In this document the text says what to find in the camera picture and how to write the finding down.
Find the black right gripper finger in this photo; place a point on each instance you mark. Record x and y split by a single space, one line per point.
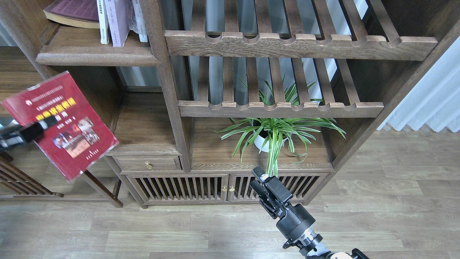
264 198
278 193

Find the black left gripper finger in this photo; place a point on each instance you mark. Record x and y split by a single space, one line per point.
18 135

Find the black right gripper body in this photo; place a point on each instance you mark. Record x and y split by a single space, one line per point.
294 220

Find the red paperback book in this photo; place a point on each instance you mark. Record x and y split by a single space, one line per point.
79 138

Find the yellow-green paperback book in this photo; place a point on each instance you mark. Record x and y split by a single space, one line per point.
103 22

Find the white and purple book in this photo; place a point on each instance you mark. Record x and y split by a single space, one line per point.
117 11

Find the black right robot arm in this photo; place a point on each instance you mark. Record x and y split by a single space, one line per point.
317 250

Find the green spider plant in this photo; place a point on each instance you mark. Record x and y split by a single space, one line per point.
291 127

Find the dark wooden bookshelf unit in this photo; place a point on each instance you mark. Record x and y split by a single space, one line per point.
166 99

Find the maroon book with cream pages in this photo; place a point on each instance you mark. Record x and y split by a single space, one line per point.
75 13

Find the white book in plastic wrap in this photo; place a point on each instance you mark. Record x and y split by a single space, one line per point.
138 23

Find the white pleated curtain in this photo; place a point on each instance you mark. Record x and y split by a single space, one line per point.
435 100

